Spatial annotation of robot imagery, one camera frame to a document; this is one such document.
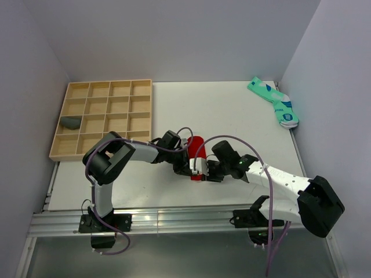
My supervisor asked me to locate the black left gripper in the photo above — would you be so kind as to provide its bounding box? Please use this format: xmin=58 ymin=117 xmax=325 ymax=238
xmin=165 ymin=148 xmax=197 ymax=178

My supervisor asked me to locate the red Santa sock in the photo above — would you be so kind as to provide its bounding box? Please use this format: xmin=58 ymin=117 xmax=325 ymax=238
xmin=187 ymin=135 xmax=207 ymax=182

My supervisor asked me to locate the grey sock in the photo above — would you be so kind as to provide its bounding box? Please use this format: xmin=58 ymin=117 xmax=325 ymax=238
xmin=60 ymin=116 xmax=82 ymax=130

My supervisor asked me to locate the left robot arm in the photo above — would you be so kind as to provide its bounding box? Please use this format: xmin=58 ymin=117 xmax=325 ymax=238
xmin=82 ymin=130 xmax=193 ymax=231

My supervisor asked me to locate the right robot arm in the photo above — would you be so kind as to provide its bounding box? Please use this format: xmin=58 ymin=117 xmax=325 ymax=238
xmin=197 ymin=140 xmax=345 ymax=238

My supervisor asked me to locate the wooden compartment tray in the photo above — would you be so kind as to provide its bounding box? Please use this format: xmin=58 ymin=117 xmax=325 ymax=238
xmin=49 ymin=79 xmax=152 ymax=162

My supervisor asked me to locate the mint green patterned sock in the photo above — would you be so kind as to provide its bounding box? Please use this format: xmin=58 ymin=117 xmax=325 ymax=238
xmin=247 ymin=77 xmax=299 ymax=129

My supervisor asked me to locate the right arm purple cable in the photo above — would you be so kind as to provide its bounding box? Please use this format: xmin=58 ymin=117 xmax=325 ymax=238
xmin=193 ymin=135 xmax=292 ymax=277

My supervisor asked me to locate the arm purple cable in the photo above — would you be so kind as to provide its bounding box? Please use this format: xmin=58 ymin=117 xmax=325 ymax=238
xmin=193 ymin=135 xmax=292 ymax=277
xmin=83 ymin=126 xmax=194 ymax=256

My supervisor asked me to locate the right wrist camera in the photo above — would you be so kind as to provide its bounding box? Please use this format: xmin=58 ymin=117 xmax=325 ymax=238
xmin=190 ymin=158 xmax=209 ymax=176

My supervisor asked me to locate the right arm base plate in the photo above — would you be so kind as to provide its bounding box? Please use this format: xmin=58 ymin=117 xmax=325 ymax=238
xmin=229 ymin=208 xmax=268 ymax=229

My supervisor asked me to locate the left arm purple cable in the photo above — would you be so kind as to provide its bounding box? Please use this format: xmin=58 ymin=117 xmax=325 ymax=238
xmin=83 ymin=126 xmax=194 ymax=256

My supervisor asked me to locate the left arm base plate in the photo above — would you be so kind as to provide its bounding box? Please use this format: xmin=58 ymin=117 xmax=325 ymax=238
xmin=78 ymin=213 xmax=133 ymax=234

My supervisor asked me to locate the aluminium frame rail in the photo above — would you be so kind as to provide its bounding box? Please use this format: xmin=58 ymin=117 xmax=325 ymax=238
xmin=27 ymin=202 xmax=333 ymax=238

